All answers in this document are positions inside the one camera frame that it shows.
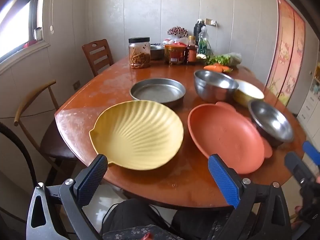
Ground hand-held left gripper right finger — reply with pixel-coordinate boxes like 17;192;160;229
207;154;292;240

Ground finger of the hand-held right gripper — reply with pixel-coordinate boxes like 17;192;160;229
302;141;320;167
284;151;317;185

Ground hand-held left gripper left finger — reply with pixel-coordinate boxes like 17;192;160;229
26;154;108;240

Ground pink flower-shaped plate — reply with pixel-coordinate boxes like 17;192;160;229
187;102;273;175

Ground shiny steel bowl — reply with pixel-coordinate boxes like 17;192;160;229
248;99;295;147

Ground yellow shell-shaped plate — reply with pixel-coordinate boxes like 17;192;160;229
89;100;184;170

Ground yellow enamel bowl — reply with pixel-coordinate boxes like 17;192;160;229
234;79;265;107

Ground banded steel bowl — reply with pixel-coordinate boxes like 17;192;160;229
194;70;239;103

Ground round steel pan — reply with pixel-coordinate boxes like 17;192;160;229
129;78;186;108

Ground white shelf cabinet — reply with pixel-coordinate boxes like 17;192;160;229
297;62;320;135

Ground curved-back chair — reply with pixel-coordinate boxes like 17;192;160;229
14;80;78;183

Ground person's dark pants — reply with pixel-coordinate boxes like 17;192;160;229
102;199;240;240

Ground pink cartoon door curtain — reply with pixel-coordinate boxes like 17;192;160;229
265;0;306;107

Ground bag of leafy greens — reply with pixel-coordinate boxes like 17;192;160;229
206;52;242;67

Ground wooden slat-back chair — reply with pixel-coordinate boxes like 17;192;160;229
82;39;115;77

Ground dark sauce bottle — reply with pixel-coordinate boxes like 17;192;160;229
184;36;197;65

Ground black-lid pickle jar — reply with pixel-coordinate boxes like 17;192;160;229
128;37;151;69

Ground red-label jar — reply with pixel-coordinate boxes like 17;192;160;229
164;44;186;65

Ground clear plastic bottle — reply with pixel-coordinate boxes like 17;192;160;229
197;25;211;57

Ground small steel basin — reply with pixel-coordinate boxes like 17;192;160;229
150;45;165;60

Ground red and white package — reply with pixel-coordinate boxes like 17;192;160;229
164;37;188;46

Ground black thermos bottle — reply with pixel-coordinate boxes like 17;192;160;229
193;19;206;37

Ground dried flower bunch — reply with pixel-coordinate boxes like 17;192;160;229
167;26;188;37

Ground window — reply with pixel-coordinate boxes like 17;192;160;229
0;0;50;64

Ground black cable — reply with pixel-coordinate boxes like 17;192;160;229
0;122;38;188

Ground blind pull cord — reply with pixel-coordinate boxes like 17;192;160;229
49;0;55;33

